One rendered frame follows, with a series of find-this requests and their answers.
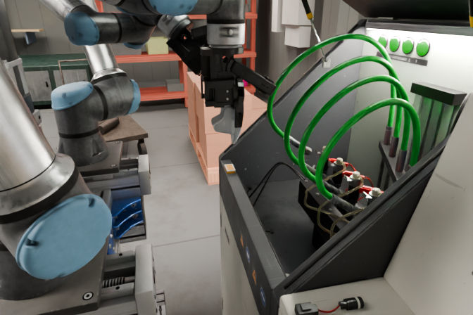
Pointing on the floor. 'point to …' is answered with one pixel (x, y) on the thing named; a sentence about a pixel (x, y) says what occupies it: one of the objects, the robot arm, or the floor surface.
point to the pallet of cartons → (209, 148)
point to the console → (440, 234)
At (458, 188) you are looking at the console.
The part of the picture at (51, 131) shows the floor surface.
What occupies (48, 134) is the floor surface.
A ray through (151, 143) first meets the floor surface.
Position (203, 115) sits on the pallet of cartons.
